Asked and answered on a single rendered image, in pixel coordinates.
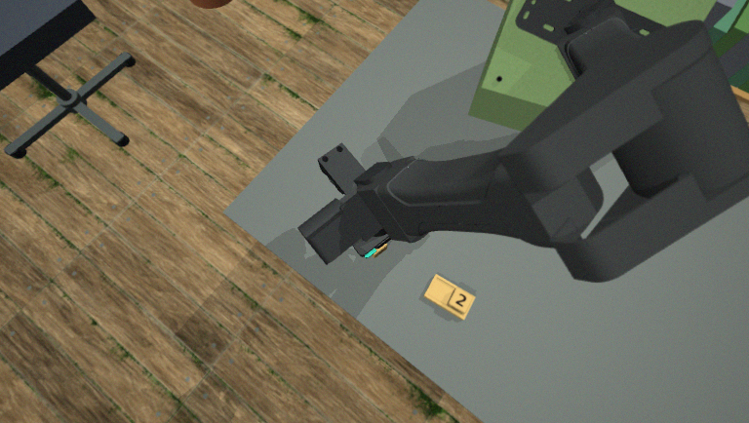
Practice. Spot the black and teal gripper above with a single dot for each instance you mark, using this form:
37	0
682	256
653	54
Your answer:
368	248

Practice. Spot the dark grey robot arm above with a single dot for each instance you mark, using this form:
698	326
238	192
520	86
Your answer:
664	99

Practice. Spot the tan wooden tray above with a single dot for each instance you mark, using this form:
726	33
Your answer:
440	291

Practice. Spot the tan wooden number cube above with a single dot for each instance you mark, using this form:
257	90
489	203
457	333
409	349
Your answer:
379	251
460	301

